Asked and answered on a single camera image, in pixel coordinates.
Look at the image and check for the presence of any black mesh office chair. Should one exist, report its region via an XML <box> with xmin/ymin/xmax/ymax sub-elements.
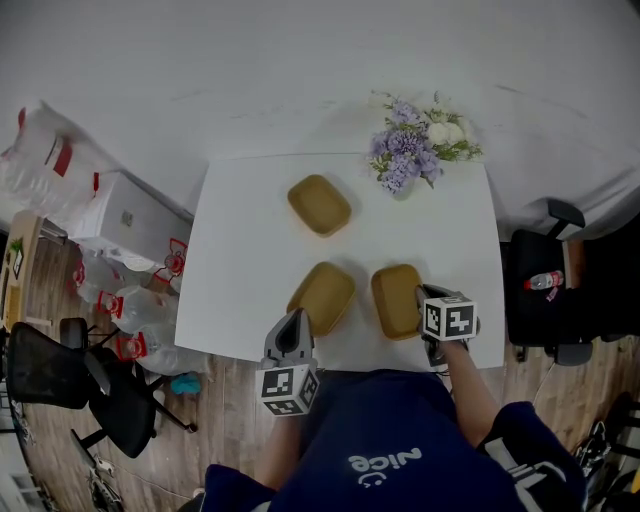
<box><xmin>6</xmin><ymin>316</ymin><xmax>199</xmax><ymax>460</ymax></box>

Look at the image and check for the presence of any purple and white flower bouquet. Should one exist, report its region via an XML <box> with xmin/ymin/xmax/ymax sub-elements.
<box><xmin>366</xmin><ymin>89</ymin><xmax>485</xmax><ymax>202</ymax></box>

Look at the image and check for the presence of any light wooden side table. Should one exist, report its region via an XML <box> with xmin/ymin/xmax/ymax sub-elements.
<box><xmin>0</xmin><ymin>209</ymin><xmax>53</xmax><ymax>332</ymax></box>

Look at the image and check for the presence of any large clear water jug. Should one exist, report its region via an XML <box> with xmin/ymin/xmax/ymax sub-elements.
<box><xmin>66</xmin><ymin>248</ymin><xmax>126</xmax><ymax>306</ymax></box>
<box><xmin>115</xmin><ymin>323</ymin><xmax>212</xmax><ymax>377</ymax></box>
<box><xmin>151</xmin><ymin>237</ymin><xmax>190</xmax><ymax>295</ymax></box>
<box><xmin>96</xmin><ymin>283</ymin><xmax>180</xmax><ymax>335</ymax></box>

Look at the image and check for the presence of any person's right forearm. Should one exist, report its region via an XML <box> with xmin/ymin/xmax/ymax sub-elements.
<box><xmin>441</xmin><ymin>341</ymin><xmax>502</xmax><ymax>449</ymax></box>

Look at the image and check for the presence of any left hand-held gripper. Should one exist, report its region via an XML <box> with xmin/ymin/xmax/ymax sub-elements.
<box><xmin>255</xmin><ymin>306</ymin><xmax>322</xmax><ymax>418</ymax></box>

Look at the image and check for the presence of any person's left forearm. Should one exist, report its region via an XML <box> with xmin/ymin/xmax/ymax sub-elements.
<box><xmin>255</xmin><ymin>411</ymin><xmax>307</xmax><ymax>492</ymax></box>

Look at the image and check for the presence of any small brown container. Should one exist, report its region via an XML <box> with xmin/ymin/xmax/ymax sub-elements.
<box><xmin>285</xmin><ymin>260</ymin><xmax>358</xmax><ymax>338</ymax></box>
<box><xmin>370</xmin><ymin>263</ymin><xmax>427</xmax><ymax>342</ymax></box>
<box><xmin>286</xmin><ymin>173</ymin><xmax>353</xmax><ymax>239</ymax></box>

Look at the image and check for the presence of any black padded office chair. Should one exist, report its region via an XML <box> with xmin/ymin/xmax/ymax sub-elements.
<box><xmin>503</xmin><ymin>198</ymin><xmax>640</xmax><ymax>367</ymax></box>

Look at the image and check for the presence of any white floor cable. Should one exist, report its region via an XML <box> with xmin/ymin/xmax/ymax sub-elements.
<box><xmin>531</xmin><ymin>359</ymin><xmax>557</xmax><ymax>407</ymax></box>

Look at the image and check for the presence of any white cardboard box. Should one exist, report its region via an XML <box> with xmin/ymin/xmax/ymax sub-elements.
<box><xmin>68</xmin><ymin>168</ymin><xmax>195</xmax><ymax>267</ymax></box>

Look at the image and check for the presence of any teal cloth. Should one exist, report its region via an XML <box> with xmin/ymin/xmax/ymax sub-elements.
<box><xmin>169</xmin><ymin>371</ymin><xmax>203</xmax><ymax>397</ymax></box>

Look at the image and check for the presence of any small red-label water bottle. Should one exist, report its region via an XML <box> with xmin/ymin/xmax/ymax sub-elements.
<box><xmin>523</xmin><ymin>270</ymin><xmax>566</xmax><ymax>293</ymax></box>

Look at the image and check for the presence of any person's navy blue shirt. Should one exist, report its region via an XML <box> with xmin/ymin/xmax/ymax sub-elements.
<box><xmin>201</xmin><ymin>368</ymin><xmax>589</xmax><ymax>512</ymax></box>

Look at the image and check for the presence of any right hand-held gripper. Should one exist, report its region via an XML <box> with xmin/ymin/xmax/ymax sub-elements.
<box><xmin>414</xmin><ymin>283</ymin><xmax>482</xmax><ymax>370</ymax></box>

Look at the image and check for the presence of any clear plastic bag of bottles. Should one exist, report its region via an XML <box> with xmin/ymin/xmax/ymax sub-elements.
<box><xmin>0</xmin><ymin>101</ymin><xmax>122</xmax><ymax>232</ymax></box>

